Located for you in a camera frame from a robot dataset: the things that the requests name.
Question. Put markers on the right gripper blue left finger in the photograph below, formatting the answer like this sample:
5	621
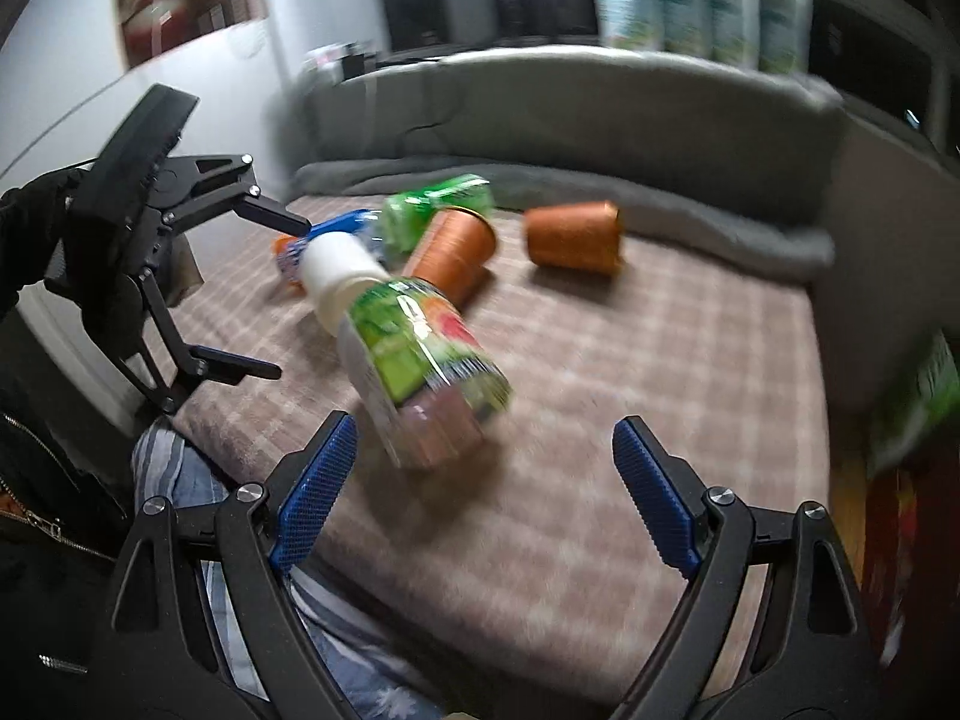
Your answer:
156	651

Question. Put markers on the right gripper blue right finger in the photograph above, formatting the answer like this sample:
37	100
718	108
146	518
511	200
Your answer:
809	654

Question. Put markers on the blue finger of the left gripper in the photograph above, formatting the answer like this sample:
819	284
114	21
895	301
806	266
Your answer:
221	366
268	213

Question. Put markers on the white plastic cup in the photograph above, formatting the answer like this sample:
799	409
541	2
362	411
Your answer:
334	270

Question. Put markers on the green labelled clear jar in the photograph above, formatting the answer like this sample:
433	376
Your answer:
429	387

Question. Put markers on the orange paper cup near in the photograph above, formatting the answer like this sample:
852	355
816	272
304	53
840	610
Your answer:
453	253

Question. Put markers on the orange paper cup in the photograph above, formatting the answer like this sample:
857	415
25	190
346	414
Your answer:
453	253
577	236

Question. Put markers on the orange paper cup far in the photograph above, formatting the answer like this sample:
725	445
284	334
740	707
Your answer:
577	236

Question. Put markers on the black gloved left hand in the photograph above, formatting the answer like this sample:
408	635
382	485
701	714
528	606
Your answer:
31	224

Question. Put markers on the green drink can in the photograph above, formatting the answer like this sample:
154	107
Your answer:
406	215

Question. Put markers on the red snack box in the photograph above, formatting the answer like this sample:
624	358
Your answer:
910	574

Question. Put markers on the red white jar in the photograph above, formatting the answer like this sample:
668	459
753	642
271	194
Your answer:
151	27

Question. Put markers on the blue striped bedsheet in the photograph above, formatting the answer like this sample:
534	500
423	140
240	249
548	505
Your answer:
362	654

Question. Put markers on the plaid beige blanket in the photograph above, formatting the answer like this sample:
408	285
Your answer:
530	555

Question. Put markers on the green tissue package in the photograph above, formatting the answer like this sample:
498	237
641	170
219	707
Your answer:
921	398

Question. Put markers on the grey sofa backrest cushion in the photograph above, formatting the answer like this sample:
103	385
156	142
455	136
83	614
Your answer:
758	145

